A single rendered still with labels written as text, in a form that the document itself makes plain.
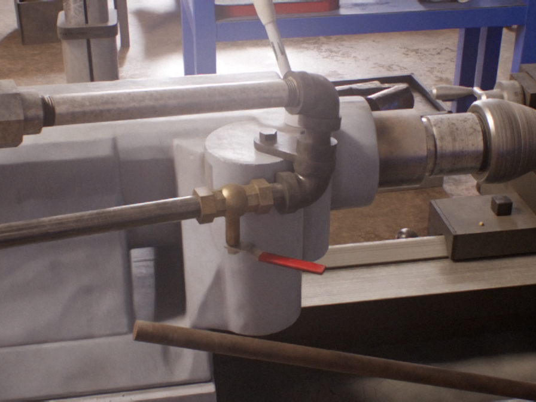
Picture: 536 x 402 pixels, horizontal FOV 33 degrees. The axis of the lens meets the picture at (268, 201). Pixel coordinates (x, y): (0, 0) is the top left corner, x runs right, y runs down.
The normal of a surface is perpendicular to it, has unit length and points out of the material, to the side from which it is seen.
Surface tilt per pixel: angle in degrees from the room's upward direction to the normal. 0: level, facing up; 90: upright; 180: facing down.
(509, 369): 18
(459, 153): 81
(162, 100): 63
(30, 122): 99
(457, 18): 90
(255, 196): 68
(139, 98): 46
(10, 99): 57
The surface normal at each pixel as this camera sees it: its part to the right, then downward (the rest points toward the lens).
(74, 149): 0.14, -0.02
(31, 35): 0.32, 0.46
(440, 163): 0.17, 0.60
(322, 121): 0.01, 0.37
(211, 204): 0.38, -0.06
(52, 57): 0.00, -0.88
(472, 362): -0.24, -0.77
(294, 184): 0.33, -0.31
